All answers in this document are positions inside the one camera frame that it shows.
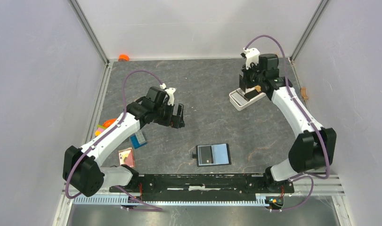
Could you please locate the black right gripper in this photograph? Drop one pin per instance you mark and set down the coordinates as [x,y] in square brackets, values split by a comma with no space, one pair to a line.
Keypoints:
[245,73]

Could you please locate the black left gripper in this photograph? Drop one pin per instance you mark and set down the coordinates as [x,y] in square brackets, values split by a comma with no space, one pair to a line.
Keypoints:
[176,121]

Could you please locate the black card holder wallet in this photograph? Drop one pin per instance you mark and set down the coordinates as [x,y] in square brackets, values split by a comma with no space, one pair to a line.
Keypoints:
[221,155]

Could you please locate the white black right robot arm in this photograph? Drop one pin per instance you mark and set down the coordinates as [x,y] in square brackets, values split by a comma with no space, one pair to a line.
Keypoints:
[314,144]

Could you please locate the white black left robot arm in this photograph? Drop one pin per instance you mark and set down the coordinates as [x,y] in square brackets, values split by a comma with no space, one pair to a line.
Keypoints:
[83,169]

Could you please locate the black card in tray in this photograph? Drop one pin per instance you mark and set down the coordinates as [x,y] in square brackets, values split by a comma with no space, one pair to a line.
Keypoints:
[251,94]

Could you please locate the grey card in tray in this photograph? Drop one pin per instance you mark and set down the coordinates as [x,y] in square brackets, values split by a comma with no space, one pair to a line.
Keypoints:
[238,98]

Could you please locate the white card tray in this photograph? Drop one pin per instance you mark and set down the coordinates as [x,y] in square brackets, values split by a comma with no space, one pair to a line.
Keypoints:
[250,102]

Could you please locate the pink playing card box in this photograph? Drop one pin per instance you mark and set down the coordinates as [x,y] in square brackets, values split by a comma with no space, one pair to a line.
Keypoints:
[126,157]

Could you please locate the wooden curved block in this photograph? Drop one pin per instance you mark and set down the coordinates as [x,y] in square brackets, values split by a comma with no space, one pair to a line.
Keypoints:
[304,95]

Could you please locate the blue toy block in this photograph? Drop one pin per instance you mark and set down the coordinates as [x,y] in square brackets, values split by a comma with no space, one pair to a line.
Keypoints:
[138,140]

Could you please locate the colourful toy brick stack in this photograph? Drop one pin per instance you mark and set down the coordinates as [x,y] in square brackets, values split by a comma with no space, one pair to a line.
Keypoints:
[99,130]

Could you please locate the orange round cap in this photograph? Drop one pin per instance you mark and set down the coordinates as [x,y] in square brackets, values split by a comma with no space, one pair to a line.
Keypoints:
[123,57]

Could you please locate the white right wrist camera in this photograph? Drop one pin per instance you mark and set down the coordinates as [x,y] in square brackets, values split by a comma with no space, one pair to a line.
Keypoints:
[252,57]

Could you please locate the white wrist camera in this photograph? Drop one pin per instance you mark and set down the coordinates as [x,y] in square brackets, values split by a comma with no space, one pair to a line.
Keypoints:
[170,92]
[252,57]

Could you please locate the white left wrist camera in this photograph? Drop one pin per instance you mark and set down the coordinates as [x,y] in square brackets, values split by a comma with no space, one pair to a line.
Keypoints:
[170,92]

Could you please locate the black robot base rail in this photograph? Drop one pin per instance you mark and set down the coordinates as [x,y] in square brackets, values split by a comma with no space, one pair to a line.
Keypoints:
[204,187]

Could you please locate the white slotted cable duct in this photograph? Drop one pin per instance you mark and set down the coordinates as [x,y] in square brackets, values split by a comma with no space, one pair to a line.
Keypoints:
[124,200]

